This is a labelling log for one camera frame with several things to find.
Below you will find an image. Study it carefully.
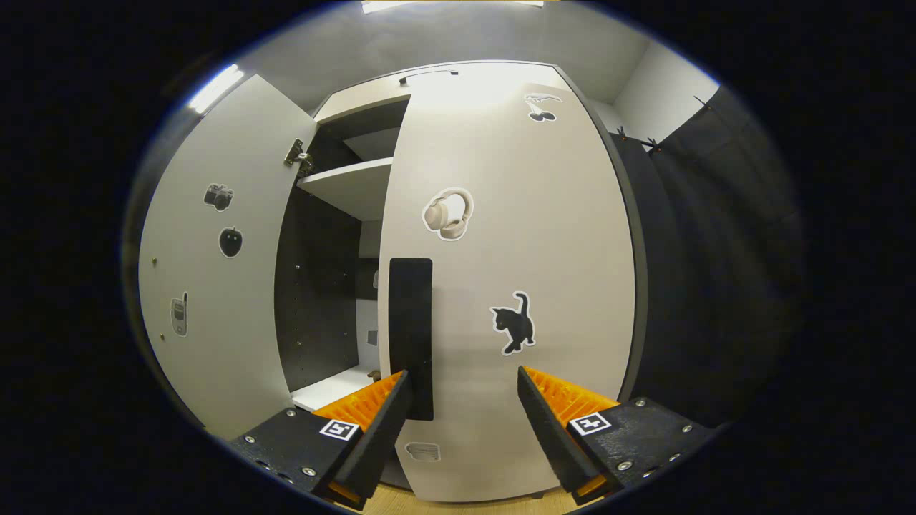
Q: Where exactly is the large ceiling light panel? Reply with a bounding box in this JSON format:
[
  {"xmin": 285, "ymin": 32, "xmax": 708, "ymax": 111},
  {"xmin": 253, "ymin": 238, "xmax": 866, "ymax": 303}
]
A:
[{"xmin": 360, "ymin": 0, "xmax": 546, "ymax": 16}]

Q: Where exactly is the small ceiling light panel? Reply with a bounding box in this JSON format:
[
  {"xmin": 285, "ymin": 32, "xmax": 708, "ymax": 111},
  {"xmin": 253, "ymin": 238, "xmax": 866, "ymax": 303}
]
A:
[{"xmin": 187, "ymin": 63, "xmax": 245, "ymax": 117}]

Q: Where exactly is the white shoe cabinet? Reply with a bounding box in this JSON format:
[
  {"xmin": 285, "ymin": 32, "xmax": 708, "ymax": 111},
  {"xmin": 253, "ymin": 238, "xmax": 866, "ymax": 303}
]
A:
[{"xmin": 274, "ymin": 60, "xmax": 651, "ymax": 416}]

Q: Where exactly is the black door handle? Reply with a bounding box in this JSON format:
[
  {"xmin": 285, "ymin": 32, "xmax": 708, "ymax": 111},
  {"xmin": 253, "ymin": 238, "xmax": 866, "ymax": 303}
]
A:
[{"xmin": 388, "ymin": 257, "xmax": 435, "ymax": 422}]

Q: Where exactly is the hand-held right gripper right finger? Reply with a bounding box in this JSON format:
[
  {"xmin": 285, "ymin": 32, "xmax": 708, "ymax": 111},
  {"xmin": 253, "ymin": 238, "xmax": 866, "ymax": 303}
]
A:
[{"xmin": 517, "ymin": 366, "xmax": 716, "ymax": 507}]

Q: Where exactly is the white cabinet door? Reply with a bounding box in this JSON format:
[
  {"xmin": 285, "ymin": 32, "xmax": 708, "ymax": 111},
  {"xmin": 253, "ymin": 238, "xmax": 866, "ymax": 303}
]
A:
[
  {"xmin": 137, "ymin": 73, "xmax": 320, "ymax": 441},
  {"xmin": 377, "ymin": 61, "xmax": 639, "ymax": 503}
]

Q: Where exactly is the black backdrop cloth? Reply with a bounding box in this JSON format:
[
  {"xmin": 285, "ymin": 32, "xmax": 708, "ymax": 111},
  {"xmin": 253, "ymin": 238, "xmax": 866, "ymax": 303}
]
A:
[{"xmin": 608, "ymin": 84, "xmax": 809, "ymax": 430}]

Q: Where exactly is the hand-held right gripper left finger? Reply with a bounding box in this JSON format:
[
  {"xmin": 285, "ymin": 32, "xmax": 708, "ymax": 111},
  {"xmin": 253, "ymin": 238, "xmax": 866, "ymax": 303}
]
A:
[{"xmin": 228, "ymin": 369, "xmax": 414, "ymax": 511}]

